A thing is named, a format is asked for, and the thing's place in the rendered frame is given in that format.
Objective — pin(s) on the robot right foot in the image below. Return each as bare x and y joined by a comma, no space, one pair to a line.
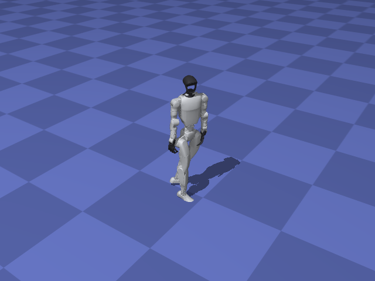
185,198

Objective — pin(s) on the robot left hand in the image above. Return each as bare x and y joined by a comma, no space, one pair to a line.
202,137

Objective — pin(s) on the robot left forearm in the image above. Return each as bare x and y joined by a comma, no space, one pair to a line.
203,124

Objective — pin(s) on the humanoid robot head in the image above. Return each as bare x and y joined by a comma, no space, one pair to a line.
188,81

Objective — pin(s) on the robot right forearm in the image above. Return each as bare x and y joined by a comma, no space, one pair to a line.
173,134

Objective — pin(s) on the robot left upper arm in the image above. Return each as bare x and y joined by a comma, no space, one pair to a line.
203,113

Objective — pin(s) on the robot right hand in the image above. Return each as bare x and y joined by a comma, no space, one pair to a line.
171,147

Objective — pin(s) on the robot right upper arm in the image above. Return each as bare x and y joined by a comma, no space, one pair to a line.
175,103

